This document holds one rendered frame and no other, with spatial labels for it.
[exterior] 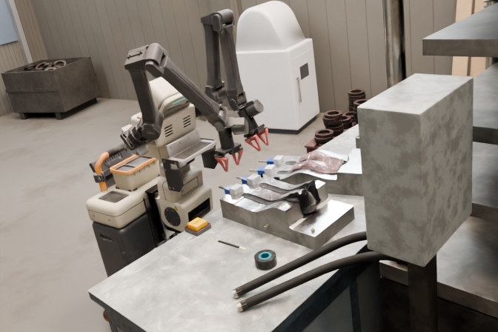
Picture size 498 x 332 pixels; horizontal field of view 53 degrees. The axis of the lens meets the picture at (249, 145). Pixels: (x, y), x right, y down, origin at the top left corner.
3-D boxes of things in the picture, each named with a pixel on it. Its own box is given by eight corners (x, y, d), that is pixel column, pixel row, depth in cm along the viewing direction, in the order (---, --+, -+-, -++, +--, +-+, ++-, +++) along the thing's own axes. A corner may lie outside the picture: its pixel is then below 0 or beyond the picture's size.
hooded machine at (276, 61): (325, 118, 558) (313, -5, 510) (298, 138, 514) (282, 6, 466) (270, 113, 601) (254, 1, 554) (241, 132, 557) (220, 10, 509)
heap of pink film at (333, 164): (284, 175, 233) (282, 160, 230) (298, 159, 248) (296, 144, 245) (339, 178, 221) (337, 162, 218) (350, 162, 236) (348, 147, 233)
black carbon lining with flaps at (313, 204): (239, 200, 214) (236, 180, 211) (264, 184, 224) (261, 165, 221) (304, 221, 190) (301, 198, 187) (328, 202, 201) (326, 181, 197)
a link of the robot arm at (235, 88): (224, 10, 223) (209, 15, 215) (234, 10, 220) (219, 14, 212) (239, 102, 239) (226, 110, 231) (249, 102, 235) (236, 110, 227)
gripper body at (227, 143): (241, 147, 212) (238, 131, 209) (225, 156, 205) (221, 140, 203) (231, 145, 216) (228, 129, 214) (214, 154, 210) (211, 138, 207)
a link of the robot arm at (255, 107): (238, 95, 237) (227, 101, 230) (255, 85, 229) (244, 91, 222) (251, 117, 237) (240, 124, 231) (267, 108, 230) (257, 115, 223)
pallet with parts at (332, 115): (301, 158, 465) (296, 118, 451) (351, 118, 544) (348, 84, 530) (382, 168, 419) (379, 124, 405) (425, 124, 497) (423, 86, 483)
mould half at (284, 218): (222, 217, 217) (217, 190, 212) (262, 192, 233) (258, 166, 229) (316, 250, 183) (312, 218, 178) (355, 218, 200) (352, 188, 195)
